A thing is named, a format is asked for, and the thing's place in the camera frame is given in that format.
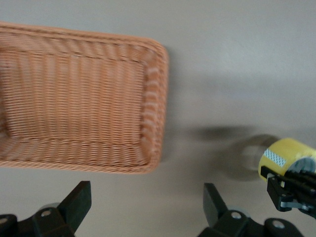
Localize large table cover cloth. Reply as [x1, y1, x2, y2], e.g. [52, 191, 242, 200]
[0, 0, 316, 237]

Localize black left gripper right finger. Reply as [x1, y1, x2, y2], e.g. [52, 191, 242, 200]
[197, 183, 301, 237]

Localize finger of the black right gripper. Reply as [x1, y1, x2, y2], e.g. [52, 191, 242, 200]
[268, 179, 316, 219]
[261, 166, 316, 185]

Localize yellow tape roll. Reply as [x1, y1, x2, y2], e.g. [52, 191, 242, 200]
[258, 137, 316, 183]

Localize brown wicker basket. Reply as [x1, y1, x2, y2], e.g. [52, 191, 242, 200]
[0, 21, 170, 175]

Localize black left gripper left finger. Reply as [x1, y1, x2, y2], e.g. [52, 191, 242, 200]
[0, 181, 92, 237]

